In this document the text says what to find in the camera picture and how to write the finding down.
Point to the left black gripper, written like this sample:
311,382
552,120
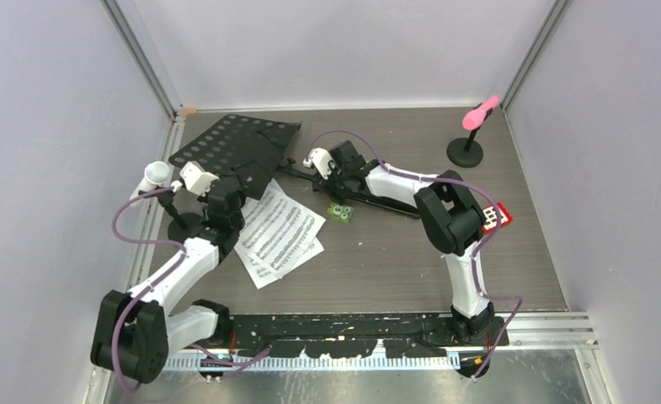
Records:
205,199

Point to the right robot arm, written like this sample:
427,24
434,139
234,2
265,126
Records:
452,219

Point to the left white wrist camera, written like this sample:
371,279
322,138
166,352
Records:
196,179

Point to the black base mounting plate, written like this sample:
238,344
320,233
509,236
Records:
346,336

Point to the red white cube block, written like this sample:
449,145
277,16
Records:
495,216

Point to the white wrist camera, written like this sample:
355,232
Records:
196,179
320,160

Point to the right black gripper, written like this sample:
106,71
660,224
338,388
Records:
335,163

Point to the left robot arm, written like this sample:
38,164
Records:
137,329

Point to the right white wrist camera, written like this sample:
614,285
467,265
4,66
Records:
320,160

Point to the black round microphone stand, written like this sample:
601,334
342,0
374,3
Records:
466,152

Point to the black music stand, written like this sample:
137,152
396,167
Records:
231,141

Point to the white toy microphone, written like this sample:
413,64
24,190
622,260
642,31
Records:
155,175

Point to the green owl number block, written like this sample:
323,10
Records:
341,213

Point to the pink toy microphone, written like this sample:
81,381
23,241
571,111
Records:
476,117

